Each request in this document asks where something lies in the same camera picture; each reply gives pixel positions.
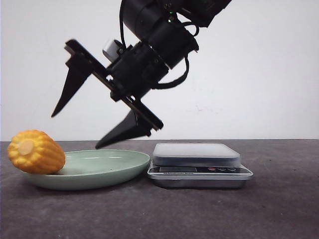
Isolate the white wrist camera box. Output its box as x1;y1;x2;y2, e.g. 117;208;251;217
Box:
102;39;123;62

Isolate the yellow corn cob piece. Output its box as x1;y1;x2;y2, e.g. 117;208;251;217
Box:
7;129;66;174

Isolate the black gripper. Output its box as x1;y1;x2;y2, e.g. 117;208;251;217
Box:
51;39;168;149

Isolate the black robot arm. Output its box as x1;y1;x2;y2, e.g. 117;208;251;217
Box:
53;0;229;149

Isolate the silver digital kitchen scale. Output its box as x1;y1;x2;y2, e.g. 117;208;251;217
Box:
147;143;253;188

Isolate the light green oval plate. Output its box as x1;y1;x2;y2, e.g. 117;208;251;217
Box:
22;149;150;191

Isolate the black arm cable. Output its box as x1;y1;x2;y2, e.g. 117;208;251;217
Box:
119;0;200;90

